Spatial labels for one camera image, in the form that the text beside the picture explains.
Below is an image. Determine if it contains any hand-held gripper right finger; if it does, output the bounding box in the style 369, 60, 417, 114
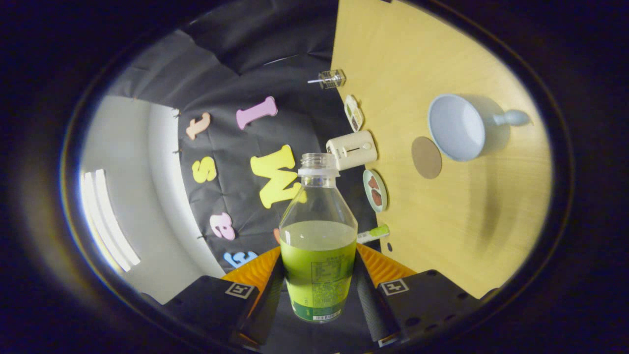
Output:
354, 242, 499, 345

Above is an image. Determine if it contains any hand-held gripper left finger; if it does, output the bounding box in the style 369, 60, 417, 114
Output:
162, 246, 286, 347

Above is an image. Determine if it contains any green label juice bottle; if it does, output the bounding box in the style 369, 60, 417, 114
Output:
278, 152, 359, 324

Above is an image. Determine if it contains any round brown coaster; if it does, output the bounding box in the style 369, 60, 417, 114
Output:
411, 136, 443, 179

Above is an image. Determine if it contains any pale blue cup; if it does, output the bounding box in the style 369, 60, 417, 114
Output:
428, 93, 531, 163

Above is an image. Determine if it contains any white and green tube bottle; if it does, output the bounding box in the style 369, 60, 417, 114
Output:
356, 224, 391, 244

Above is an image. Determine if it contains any pale green plate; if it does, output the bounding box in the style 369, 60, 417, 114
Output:
363, 169, 389, 213

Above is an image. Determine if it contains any wooden table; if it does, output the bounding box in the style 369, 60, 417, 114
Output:
330, 0, 553, 299

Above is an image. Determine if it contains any white toaster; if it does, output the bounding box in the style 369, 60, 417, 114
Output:
325, 130, 378, 172

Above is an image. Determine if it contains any ceiling light panel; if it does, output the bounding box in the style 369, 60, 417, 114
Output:
81, 169, 142, 272

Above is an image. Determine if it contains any white divided tray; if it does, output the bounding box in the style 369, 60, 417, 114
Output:
344, 94, 364, 133

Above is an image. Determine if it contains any black backdrop cloth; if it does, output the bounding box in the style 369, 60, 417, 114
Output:
106, 0, 394, 354

